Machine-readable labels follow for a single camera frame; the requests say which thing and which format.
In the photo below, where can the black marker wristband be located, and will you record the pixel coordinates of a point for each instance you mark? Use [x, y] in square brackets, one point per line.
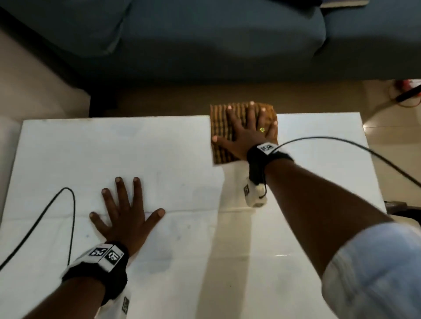
[98, 269]
[260, 161]

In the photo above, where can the light blue shirt sleeve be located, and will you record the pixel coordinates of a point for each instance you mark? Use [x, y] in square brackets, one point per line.
[378, 272]

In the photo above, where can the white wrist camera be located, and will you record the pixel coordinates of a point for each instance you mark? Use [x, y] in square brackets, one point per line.
[118, 305]
[255, 195]

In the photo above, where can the white table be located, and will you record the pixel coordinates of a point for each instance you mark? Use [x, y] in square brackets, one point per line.
[164, 148]

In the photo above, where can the person's left forearm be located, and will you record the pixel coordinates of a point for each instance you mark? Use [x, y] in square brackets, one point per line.
[69, 302]

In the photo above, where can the person's right hand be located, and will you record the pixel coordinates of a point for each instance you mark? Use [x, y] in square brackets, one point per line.
[246, 138]

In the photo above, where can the person's left hand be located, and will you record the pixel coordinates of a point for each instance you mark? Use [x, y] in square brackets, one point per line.
[126, 230]

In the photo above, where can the brown checkered cloth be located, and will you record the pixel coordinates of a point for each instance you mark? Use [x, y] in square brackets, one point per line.
[218, 125]

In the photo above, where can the teal sofa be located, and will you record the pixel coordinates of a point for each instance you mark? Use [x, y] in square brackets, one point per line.
[213, 39]

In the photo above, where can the white red round device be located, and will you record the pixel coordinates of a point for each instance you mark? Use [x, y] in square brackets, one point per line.
[403, 86]

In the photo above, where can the black rod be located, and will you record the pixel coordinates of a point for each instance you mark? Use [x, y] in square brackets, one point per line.
[409, 93]

